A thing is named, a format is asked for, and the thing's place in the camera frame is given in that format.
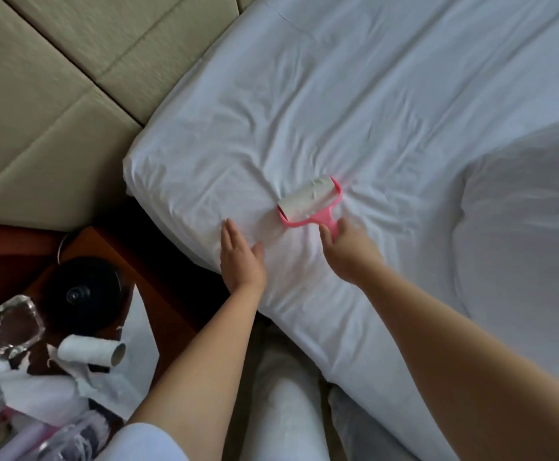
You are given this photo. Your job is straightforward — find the dark wooden nightstand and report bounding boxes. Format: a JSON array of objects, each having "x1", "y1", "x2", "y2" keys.
[{"x1": 0, "y1": 220, "x2": 204, "y2": 461}]

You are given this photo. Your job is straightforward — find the person's white shirt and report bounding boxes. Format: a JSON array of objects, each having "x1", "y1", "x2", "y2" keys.
[{"x1": 95, "y1": 422, "x2": 192, "y2": 461}]

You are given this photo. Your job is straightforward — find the person's left hand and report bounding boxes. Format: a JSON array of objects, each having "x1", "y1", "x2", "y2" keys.
[{"x1": 220, "y1": 218, "x2": 269, "y2": 296}]

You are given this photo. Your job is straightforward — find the clear glass ashtray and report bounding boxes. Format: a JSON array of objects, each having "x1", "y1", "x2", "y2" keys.
[{"x1": 0, "y1": 295, "x2": 47, "y2": 361}]

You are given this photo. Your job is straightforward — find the white duvet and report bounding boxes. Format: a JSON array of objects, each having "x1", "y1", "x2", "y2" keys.
[{"x1": 452, "y1": 120, "x2": 559, "y2": 400}]

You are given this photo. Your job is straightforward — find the beige padded headboard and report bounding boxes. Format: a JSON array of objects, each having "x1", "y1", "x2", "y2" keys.
[{"x1": 0, "y1": 0, "x2": 261, "y2": 231}]

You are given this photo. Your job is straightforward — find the black round object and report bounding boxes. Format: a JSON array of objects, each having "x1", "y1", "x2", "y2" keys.
[{"x1": 44, "y1": 256, "x2": 129, "y2": 334}]

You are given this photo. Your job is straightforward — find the white paper roll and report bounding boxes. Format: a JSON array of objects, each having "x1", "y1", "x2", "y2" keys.
[{"x1": 56, "y1": 334, "x2": 127, "y2": 369}]

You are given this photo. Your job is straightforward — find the white bed sheet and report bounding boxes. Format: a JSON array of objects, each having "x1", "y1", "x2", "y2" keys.
[{"x1": 122, "y1": 0, "x2": 559, "y2": 461}]

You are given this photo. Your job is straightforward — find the person's left forearm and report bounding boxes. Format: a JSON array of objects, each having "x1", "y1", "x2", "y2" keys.
[{"x1": 128, "y1": 283, "x2": 266, "y2": 461}]

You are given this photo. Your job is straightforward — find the person's right forearm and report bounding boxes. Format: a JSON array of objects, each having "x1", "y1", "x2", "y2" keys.
[{"x1": 356, "y1": 266, "x2": 559, "y2": 461}]

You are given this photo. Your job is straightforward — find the pink lint roller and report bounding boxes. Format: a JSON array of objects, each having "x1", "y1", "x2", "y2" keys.
[{"x1": 277, "y1": 175, "x2": 344, "y2": 236}]

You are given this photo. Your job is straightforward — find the white papers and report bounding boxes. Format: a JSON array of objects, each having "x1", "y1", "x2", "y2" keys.
[{"x1": 0, "y1": 283, "x2": 161, "y2": 428}]

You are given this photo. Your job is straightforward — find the person's right hand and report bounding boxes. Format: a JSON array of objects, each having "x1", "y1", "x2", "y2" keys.
[{"x1": 318, "y1": 214, "x2": 388, "y2": 287}]

